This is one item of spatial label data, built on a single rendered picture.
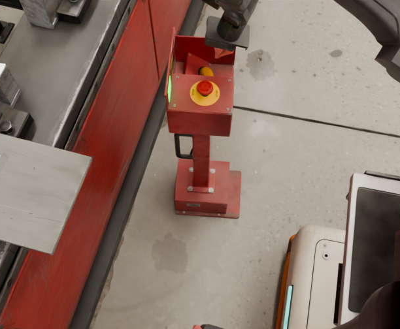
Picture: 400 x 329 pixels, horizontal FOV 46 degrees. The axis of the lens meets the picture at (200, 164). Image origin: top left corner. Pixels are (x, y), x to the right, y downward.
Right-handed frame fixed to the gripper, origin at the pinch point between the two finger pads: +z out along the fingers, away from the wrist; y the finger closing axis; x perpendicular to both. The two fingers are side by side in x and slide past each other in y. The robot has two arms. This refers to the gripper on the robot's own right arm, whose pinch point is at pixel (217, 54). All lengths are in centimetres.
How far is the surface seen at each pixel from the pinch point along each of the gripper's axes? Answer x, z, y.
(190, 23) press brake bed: -74, 78, -6
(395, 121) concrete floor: -32, 58, -95
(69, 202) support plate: 48, -14, 27
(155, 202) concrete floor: 12, 83, -1
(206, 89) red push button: 11.0, -0.3, 2.1
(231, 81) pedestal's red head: 6.3, 1.1, -4.3
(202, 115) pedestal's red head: 15.4, 4.1, 1.4
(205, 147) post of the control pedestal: 8.5, 34.4, -7.2
